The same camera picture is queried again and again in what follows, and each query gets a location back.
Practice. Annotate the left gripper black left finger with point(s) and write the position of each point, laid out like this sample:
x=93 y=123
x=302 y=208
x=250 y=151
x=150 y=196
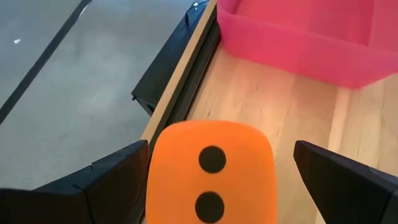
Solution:
x=102 y=193

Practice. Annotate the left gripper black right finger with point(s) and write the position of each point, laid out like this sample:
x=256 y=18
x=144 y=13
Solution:
x=348 y=193

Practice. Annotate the orange foam die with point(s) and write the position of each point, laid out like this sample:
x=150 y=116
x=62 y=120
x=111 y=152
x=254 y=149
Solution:
x=245 y=174

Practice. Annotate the pink plastic bin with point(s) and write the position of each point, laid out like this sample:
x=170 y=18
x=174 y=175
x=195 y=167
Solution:
x=295 y=53

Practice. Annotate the black table frame bracket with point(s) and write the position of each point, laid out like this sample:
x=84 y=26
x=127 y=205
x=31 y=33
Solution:
x=161 y=71

